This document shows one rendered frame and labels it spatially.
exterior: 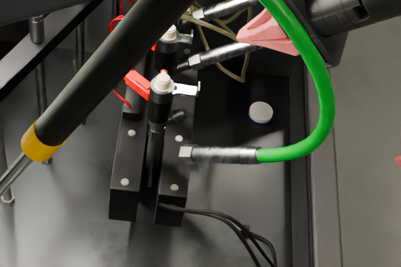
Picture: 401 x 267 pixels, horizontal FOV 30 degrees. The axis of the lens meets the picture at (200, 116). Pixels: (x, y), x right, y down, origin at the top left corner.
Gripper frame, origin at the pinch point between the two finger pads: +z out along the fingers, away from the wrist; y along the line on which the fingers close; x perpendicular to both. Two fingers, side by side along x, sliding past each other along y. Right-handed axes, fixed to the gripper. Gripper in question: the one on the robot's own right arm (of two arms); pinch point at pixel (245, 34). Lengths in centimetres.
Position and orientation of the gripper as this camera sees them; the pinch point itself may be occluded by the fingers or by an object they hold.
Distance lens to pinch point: 79.3
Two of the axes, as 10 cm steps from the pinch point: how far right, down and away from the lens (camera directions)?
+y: -5.7, -6.5, -5.0
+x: -3.0, 7.3, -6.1
